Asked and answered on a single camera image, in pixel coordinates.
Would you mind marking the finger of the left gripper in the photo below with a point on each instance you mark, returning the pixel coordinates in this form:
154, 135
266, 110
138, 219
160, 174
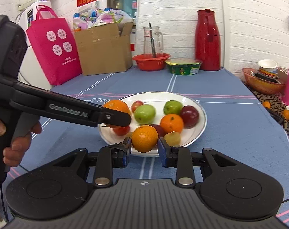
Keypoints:
113, 117

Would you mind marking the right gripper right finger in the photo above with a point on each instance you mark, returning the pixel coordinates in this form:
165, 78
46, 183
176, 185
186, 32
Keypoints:
179, 158

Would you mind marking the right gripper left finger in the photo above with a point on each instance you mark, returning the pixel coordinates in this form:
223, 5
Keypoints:
108, 158

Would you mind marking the large orange tangerine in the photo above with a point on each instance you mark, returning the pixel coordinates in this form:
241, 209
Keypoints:
118, 105

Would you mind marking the red tomato-like fruit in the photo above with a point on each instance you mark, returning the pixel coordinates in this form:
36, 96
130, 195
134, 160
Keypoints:
121, 131

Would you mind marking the small orange tangerine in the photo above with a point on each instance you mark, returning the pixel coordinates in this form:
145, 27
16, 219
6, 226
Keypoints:
144, 138

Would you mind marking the dark red plum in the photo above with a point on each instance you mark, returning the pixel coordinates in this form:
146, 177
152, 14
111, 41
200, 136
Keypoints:
190, 116
159, 129

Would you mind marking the person's left hand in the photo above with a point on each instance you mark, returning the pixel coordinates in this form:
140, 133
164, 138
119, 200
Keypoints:
13, 155

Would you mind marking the tan longan fruit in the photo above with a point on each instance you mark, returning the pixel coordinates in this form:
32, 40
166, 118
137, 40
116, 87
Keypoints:
173, 139

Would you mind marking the white round plate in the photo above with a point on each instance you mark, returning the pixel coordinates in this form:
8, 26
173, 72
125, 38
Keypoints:
158, 100

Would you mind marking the red-orange small apple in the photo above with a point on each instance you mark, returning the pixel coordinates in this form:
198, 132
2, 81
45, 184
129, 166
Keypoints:
135, 105

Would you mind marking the white appliance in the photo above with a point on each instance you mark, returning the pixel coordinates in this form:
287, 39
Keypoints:
30, 15

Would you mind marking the green apple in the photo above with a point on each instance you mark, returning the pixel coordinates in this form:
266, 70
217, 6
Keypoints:
172, 107
145, 114

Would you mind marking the orange tangerine on plate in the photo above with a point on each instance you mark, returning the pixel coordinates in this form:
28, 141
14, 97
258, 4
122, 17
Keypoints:
171, 123

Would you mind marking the red plastic basket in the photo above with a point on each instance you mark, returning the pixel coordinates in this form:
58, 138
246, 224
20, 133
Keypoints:
146, 62

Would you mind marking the brown cardboard box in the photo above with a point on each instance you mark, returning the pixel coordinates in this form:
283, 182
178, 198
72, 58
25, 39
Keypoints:
104, 48

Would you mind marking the pink shopping bag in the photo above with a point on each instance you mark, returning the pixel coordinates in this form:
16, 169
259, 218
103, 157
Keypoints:
56, 50

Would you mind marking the blue striped tablecloth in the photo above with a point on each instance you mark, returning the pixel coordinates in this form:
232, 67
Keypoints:
238, 125

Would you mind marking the glass pitcher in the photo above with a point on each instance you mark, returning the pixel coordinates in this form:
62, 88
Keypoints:
158, 40

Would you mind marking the black stirring stick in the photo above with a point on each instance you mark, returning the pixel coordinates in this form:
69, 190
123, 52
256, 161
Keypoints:
152, 41

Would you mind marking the green instant noodle bowl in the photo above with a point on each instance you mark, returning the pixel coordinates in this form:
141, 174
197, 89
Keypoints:
183, 66

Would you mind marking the floral cloth in box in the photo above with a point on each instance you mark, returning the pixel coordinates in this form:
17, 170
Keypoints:
95, 17

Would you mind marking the small orange on side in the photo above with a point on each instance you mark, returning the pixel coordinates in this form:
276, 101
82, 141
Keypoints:
266, 104

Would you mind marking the orange glass bowl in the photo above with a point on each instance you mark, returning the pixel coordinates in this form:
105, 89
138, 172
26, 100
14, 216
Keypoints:
260, 85

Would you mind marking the red thermos jug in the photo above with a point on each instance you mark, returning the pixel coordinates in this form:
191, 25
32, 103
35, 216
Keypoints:
207, 41

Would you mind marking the white ceramic cup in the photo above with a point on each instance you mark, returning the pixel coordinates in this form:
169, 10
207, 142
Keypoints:
268, 65

